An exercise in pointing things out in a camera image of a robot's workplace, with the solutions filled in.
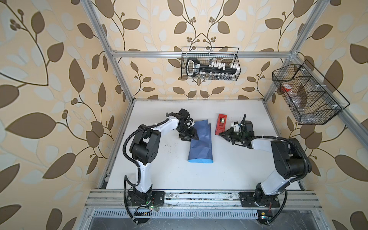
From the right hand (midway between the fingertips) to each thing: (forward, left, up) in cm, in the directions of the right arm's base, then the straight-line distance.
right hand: (219, 133), depth 93 cm
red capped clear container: (+12, -37, +27) cm, 48 cm away
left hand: (-3, +17, 0) cm, 17 cm away
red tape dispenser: (+8, -3, -1) cm, 9 cm away
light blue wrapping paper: (-11, +13, +1) cm, 17 cm away
